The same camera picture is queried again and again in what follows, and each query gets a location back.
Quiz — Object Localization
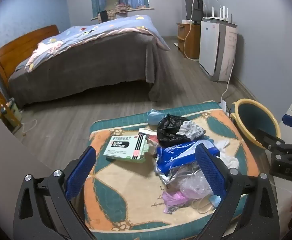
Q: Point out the light blue printed quilt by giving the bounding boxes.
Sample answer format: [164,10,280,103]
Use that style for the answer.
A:
[24,15,171,73]

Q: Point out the red blue printed packet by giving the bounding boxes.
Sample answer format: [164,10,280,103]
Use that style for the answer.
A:
[148,134,159,147]

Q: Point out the blue plastic packaging bag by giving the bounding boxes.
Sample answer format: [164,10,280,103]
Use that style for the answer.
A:
[156,141,220,178]

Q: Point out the patterned cloth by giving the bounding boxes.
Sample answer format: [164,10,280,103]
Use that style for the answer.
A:
[115,3,132,13]

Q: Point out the white printed wrapper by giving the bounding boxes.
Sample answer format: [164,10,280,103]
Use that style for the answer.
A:
[177,121,206,142]

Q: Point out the olive pillow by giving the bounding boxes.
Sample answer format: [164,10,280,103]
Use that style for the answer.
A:
[105,0,122,11]

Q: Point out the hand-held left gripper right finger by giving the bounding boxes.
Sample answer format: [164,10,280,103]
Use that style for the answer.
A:
[193,144,280,240]

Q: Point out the wooden cabinet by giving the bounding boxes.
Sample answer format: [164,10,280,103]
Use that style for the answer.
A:
[176,21,201,59]

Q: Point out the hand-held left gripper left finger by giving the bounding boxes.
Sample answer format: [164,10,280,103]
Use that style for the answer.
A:
[13,146,98,240]

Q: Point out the white tissue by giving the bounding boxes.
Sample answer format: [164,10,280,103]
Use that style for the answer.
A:
[216,140,240,170]

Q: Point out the white air purifier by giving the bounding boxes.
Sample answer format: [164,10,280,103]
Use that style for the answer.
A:
[198,17,238,82]

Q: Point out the white floor cable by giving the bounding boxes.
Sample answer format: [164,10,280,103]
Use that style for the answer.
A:
[21,119,38,137]

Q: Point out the clear and pink plastic wrappers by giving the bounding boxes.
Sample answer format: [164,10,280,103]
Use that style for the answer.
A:
[158,162,201,191]

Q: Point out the bed with grey cover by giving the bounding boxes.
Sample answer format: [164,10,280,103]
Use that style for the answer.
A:
[8,31,169,108]

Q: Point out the clear plastic bag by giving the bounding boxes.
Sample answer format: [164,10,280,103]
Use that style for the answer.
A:
[180,167,214,198]

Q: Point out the light blue paper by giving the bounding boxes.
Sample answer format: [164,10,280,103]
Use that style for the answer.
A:
[147,109,164,125]

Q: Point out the white power cable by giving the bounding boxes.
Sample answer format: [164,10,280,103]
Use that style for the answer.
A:
[221,29,237,103]

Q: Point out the window sill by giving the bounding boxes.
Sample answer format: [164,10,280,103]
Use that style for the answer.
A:
[91,6,155,21]

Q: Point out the black monitor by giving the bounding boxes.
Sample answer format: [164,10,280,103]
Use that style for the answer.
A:
[185,0,204,22]

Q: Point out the cream cable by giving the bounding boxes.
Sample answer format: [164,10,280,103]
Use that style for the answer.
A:
[183,0,199,61]

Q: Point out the pink plastic bag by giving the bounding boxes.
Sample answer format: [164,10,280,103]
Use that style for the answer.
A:
[162,190,194,214]

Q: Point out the teal orange patterned cushion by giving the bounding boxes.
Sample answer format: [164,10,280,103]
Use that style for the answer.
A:
[83,101,274,232]

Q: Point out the black plastic bag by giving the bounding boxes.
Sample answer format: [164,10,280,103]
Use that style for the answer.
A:
[157,114,191,147]

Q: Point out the white paper sachet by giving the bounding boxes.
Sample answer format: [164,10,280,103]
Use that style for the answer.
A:
[138,127,159,137]

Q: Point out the white router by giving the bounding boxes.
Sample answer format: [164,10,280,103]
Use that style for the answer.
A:
[203,6,233,22]

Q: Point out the green medicine box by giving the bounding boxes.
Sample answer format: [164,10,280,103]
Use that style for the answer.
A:
[103,134,151,163]

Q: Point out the teal bin with yellow rim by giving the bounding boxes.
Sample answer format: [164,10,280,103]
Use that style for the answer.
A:
[230,99,282,150]

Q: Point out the black object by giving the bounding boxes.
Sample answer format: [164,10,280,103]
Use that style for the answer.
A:
[98,10,110,22]

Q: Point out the green white bag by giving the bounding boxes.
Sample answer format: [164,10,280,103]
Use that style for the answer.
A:
[4,98,23,128]

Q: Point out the wooden bed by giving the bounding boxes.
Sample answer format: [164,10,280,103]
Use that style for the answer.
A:
[0,24,60,93]

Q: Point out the blue face mask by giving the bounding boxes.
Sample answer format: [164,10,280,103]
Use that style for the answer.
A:
[209,195,222,206]

